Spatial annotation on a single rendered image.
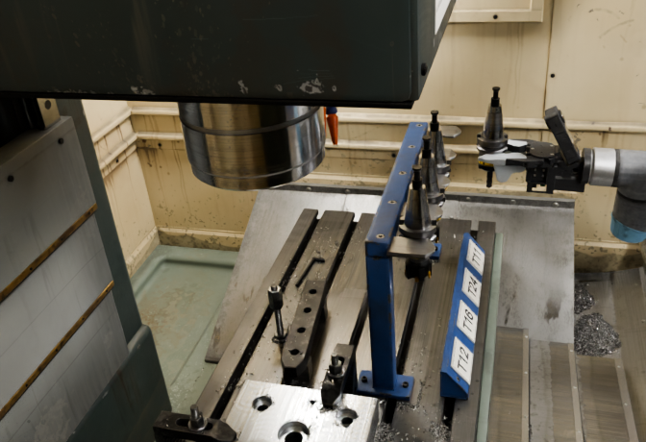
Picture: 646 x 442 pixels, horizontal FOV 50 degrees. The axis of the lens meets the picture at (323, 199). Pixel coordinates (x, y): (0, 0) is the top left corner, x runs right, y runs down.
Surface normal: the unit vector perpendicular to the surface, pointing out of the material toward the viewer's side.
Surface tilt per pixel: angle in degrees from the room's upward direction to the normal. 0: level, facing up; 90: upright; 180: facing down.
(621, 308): 17
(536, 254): 24
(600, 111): 90
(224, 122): 90
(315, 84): 90
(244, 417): 0
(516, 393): 7
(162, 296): 0
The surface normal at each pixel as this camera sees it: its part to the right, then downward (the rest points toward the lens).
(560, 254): -0.18, -0.59
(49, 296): 0.96, 0.07
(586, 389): -0.04, -0.92
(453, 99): -0.26, 0.50
